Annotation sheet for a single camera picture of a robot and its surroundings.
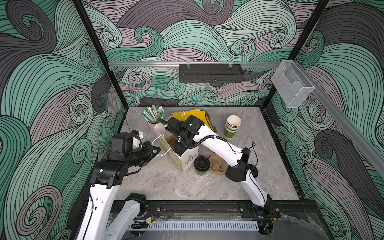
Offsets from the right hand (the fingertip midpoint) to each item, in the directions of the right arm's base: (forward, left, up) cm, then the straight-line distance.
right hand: (182, 151), depth 75 cm
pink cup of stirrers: (+26, +22, -2) cm, 34 cm away
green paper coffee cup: (-6, -10, -16) cm, 19 cm away
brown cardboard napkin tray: (+37, -17, -15) cm, 43 cm away
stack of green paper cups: (+22, -31, -5) cm, 39 cm away
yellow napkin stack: (+37, -9, -12) cm, 40 cm away
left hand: (-4, +9, +11) cm, 15 cm away
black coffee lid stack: (-4, -43, -19) cm, 47 cm away
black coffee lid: (-4, -10, -6) cm, 13 cm away
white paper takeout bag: (-4, -3, -3) cm, 6 cm away
